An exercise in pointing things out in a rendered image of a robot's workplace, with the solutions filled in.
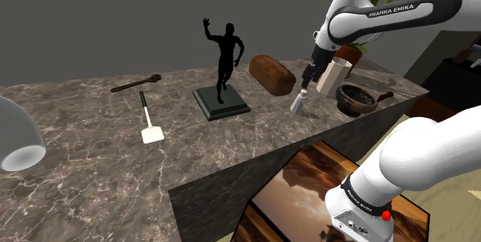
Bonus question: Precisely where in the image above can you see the beige faceted cup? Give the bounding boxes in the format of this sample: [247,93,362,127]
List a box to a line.
[314,56,353,98]

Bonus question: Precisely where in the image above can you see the plant in orange pot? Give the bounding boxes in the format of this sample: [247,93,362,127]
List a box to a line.
[333,0,396,79]

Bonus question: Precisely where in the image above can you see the white salt shaker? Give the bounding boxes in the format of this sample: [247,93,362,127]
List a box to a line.
[289,89,309,116]

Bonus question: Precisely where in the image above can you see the brown bread loaf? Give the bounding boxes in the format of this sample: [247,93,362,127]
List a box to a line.
[248,54,298,98]

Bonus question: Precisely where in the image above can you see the black figure on green base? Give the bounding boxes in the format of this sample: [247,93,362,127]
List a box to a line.
[191,17,252,123]

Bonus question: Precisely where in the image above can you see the dark cabinet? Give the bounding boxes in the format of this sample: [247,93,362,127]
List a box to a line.
[403,29,481,123]

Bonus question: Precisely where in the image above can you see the brown wrench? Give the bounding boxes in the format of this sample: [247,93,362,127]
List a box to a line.
[109,73,163,94]

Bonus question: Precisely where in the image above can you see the grey dome-shaped bowl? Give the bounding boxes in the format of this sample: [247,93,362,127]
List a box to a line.
[0,95,48,173]

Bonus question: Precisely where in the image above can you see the dark bowl with handle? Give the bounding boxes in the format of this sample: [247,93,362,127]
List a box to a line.
[335,83,395,118]

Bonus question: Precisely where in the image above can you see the white spatula with black handle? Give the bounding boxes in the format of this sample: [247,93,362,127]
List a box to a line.
[138,90,166,145]

